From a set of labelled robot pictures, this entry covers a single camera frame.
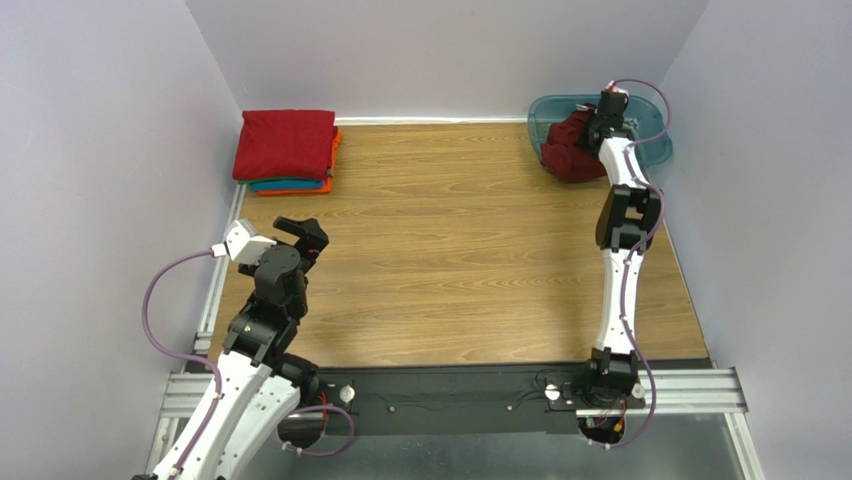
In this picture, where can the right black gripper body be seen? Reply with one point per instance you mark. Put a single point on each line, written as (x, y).
(595, 124)

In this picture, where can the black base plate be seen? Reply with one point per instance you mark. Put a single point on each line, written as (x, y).
(554, 398)

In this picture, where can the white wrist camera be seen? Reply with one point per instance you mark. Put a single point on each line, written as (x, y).
(243, 244)
(611, 86)

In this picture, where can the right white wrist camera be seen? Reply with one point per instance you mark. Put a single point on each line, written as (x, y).
(611, 86)

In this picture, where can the folded teal t shirt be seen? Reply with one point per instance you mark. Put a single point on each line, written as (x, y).
(292, 185)

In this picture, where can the folded red t shirt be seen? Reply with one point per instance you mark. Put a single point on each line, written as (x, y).
(290, 143)

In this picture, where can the teal plastic bin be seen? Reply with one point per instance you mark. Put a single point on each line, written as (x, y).
(644, 121)

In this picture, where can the folded green t shirt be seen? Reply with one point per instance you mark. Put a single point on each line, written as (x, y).
(258, 180)

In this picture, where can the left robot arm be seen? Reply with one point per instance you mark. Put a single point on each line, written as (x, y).
(255, 381)

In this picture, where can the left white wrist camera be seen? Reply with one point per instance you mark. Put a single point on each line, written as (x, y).
(243, 244)

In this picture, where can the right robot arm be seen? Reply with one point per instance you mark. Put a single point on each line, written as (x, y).
(624, 230)

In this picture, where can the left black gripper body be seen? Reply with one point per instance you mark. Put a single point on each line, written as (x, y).
(309, 242)

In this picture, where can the maroon t shirt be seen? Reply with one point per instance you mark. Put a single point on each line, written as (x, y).
(562, 154)

